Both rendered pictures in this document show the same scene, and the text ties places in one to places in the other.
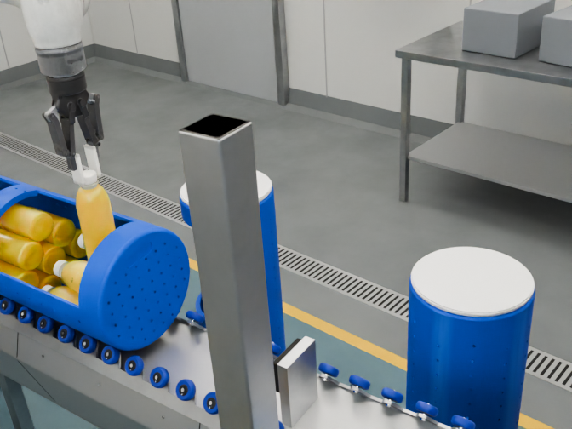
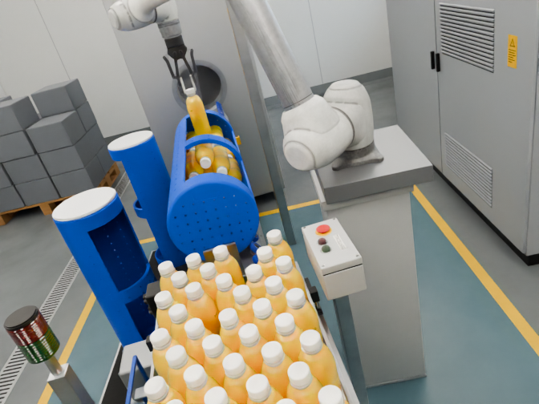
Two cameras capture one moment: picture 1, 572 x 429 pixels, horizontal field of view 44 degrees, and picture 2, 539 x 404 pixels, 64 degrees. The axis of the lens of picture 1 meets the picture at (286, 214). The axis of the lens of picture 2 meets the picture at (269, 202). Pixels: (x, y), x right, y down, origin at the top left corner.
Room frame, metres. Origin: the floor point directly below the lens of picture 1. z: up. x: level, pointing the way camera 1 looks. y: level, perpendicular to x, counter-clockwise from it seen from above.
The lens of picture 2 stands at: (2.43, 2.04, 1.72)
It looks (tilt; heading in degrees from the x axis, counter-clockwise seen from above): 28 degrees down; 231
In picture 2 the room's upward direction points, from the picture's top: 15 degrees counter-clockwise
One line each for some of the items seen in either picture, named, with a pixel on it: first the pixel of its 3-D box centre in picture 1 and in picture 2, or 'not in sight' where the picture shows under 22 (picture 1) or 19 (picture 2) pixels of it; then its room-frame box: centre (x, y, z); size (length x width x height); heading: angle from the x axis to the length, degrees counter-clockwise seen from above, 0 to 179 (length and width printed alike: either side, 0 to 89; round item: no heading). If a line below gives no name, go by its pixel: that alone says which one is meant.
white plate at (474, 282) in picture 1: (471, 279); (130, 140); (1.37, -0.42, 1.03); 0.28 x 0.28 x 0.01
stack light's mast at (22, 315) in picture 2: not in sight; (39, 345); (2.40, 1.17, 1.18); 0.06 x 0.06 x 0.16
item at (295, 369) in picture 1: (294, 380); not in sight; (1.10, 0.00, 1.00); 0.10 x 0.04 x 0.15; 144
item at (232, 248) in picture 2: not in sight; (224, 262); (1.88, 1.08, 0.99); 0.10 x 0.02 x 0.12; 144
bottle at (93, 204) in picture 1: (96, 220); (197, 114); (1.39, 0.42, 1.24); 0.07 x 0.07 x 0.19
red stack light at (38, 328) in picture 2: not in sight; (27, 327); (2.40, 1.17, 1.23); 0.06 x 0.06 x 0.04
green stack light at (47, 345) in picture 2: not in sight; (38, 343); (2.40, 1.17, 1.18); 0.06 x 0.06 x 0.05
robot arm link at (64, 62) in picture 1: (61, 58); (170, 29); (1.39, 0.42, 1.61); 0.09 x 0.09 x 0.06
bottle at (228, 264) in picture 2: not in sight; (231, 282); (1.95, 1.18, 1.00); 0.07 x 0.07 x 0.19
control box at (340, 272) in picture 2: not in sight; (332, 256); (1.77, 1.42, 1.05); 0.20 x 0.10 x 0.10; 54
